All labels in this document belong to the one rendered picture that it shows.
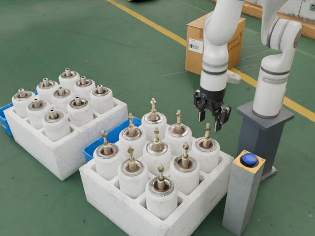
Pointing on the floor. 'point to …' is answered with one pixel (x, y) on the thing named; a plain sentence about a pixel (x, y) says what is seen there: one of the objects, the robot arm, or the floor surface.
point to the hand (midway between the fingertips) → (209, 122)
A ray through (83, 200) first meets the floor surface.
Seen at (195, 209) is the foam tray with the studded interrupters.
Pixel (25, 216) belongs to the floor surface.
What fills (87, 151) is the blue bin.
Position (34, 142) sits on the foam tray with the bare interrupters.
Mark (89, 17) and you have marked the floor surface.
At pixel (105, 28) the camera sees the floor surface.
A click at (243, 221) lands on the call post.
